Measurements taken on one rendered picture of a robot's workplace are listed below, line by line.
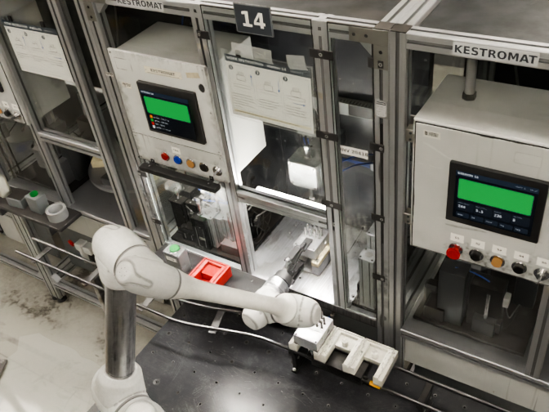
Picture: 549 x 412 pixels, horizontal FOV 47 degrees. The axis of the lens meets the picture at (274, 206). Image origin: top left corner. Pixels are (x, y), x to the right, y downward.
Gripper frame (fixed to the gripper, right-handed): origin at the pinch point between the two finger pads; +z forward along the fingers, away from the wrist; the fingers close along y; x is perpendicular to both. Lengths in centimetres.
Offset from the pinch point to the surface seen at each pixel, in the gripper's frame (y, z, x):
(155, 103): 66, -17, 44
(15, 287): -101, -17, 209
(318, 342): -7.8, -32.7, -22.2
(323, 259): -3.9, 1.1, -6.6
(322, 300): -9.6, -13.5, -13.5
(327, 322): -7.7, -23.5, -21.0
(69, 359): -101, -42, 136
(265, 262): -9.5, -5.6, 17.1
